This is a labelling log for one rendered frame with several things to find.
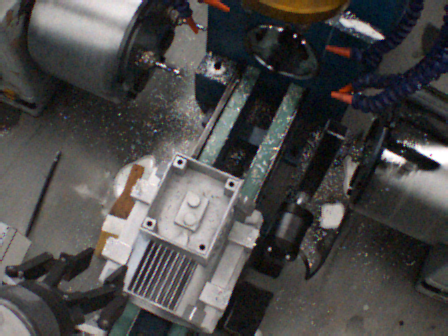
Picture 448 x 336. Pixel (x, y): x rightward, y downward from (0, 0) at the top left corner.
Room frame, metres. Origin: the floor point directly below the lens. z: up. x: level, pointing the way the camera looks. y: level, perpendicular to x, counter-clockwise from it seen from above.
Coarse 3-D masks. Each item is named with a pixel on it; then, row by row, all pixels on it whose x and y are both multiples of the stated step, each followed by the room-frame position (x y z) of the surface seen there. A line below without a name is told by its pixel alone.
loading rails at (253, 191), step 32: (224, 96) 0.52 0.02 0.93; (256, 96) 0.59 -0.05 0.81; (224, 128) 0.46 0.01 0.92; (256, 128) 0.51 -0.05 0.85; (288, 128) 0.48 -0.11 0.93; (224, 160) 0.45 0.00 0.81; (256, 160) 0.41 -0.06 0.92; (288, 160) 0.46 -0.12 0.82; (256, 192) 0.35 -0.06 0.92; (128, 320) 0.09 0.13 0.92; (160, 320) 0.11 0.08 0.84
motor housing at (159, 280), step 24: (240, 216) 0.26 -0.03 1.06; (120, 240) 0.20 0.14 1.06; (144, 240) 0.20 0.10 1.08; (144, 264) 0.16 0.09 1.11; (168, 264) 0.17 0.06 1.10; (192, 264) 0.17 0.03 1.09; (216, 264) 0.18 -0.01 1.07; (240, 264) 0.19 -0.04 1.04; (144, 288) 0.13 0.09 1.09; (168, 288) 0.13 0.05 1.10; (192, 288) 0.14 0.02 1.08; (168, 312) 0.12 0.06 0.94; (216, 312) 0.11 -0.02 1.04
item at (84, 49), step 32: (64, 0) 0.56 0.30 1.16; (96, 0) 0.56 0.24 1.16; (128, 0) 0.56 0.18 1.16; (160, 0) 0.59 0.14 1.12; (32, 32) 0.53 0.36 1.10; (64, 32) 0.51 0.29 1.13; (96, 32) 0.51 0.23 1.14; (128, 32) 0.51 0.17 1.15; (160, 32) 0.59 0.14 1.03; (64, 64) 0.48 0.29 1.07; (96, 64) 0.47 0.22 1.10; (128, 64) 0.48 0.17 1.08; (128, 96) 0.48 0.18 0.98
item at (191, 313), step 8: (160, 168) 0.31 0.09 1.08; (160, 176) 0.30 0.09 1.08; (240, 200) 0.28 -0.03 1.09; (248, 200) 0.28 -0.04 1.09; (240, 208) 0.26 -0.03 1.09; (248, 208) 0.27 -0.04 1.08; (248, 216) 0.26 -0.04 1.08; (112, 272) 0.14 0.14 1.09; (184, 312) 0.10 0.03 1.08; (192, 312) 0.10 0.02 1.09; (200, 312) 0.11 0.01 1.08; (192, 320) 0.09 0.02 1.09; (200, 320) 0.09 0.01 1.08
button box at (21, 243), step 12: (0, 228) 0.18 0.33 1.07; (12, 228) 0.18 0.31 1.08; (0, 240) 0.16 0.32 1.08; (12, 240) 0.17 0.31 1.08; (24, 240) 0.17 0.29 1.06; (0, 252) 0.14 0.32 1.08; (12, 252) 0.15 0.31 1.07; (24, 252) 0.16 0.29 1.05; (0, 264) 0.13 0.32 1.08; (12, 264) 0.13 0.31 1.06; (0, 276) 0.11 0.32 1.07
